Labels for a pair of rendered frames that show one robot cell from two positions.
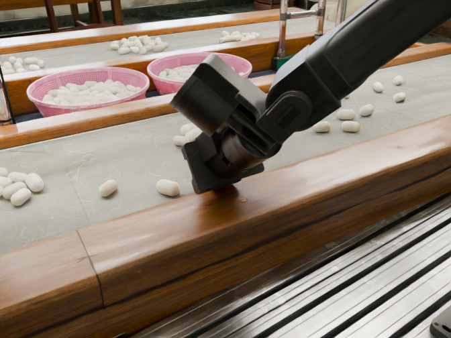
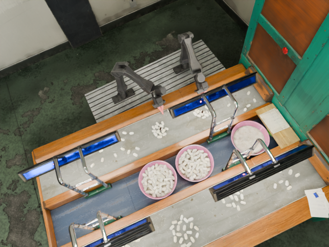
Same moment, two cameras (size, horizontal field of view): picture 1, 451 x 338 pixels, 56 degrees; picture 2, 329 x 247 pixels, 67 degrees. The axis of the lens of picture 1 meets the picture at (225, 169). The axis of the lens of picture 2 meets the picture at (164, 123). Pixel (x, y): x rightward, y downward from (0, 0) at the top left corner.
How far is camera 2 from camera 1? 2.01 m
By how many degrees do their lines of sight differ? 85
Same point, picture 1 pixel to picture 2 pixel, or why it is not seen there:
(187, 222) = (166, 98)
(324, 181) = (141, 107)
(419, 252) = (127, 107)
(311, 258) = not seen: hidden behind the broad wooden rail
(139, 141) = (176, 131)
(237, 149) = not seen: hidden behind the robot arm
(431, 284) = (129, 101)
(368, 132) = (120, 132)
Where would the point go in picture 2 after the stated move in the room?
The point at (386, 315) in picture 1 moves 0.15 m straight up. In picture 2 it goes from (139, 96) to (136, 86)
